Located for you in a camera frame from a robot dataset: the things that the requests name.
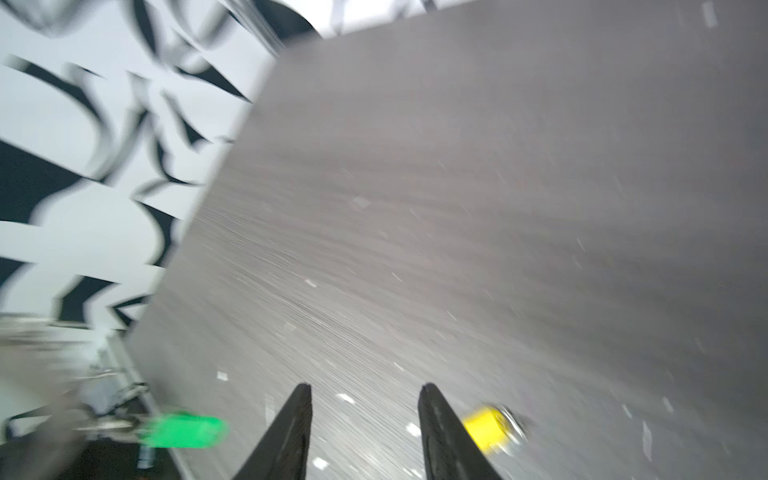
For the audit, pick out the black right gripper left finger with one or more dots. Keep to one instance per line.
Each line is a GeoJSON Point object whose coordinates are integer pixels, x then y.
{"type": "Point", "coordinates": [282, 452]}

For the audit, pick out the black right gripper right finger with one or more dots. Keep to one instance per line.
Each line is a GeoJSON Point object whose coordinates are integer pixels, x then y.
{"type": "Point", "coordinates": [448, 450]}

